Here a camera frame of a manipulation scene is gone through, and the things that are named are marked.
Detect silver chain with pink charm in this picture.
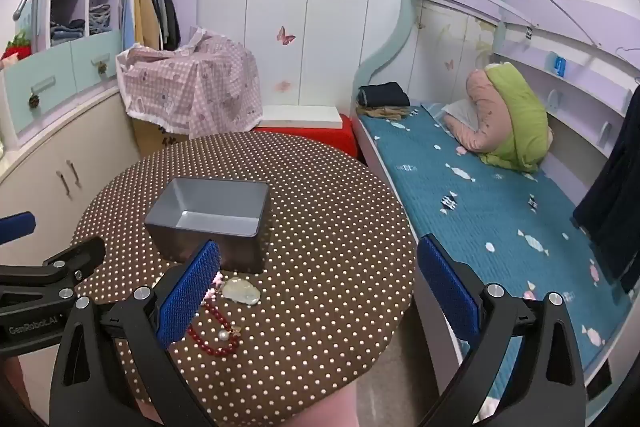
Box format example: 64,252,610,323
204,272,224,303

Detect pale jade pendant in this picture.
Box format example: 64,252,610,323
222,277,262,307

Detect row of hanging clothes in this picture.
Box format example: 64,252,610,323
120,0,181,52

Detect blue patterned bed sheet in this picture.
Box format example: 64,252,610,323
357,103,633,418

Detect folded dark clothes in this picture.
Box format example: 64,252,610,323
356,83,411,108

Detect person's pink pants leg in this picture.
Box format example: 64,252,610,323
280,384,357,427

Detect teal drawer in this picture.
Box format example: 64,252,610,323
2,52,76,132
70,29,123,88

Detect white pillow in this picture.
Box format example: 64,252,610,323
442,99,481,128

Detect red bead bracelet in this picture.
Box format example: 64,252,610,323
187,299,242,358

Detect red stool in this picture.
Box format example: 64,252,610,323
252,114,361,160

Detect pink checkered cloth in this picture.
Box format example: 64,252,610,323
116,27,264,140

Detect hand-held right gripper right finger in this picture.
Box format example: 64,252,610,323
417,234,588,427

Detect grey metal box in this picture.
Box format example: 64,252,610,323
144,178,272,275

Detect person's left forearm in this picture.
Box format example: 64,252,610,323
0,354,26,413

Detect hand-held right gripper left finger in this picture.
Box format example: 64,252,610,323
47,239,223,427

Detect dark hanging garment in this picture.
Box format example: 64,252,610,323
572,84,640,293

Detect cardboard box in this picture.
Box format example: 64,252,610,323
132,117,191,158

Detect round table brown dotted cloth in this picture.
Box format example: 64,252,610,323
70,132,418,427

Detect folded tan cloth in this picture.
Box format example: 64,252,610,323
356,106,413,122

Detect folded jeans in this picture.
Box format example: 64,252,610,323
50,19,86,45

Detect folded light clothes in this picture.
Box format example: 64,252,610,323
89,4,112,35

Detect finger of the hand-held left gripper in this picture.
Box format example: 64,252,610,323
0,211,37,247
0,236,107,308

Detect white wardrobe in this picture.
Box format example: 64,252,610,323
197,0,426,108

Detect pink patterned quilt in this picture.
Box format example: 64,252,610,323
444,69,506,155

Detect cream cabinet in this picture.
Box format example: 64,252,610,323
0,82,141,228

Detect lavender bed wall shelf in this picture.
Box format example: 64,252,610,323
492,0,640,168

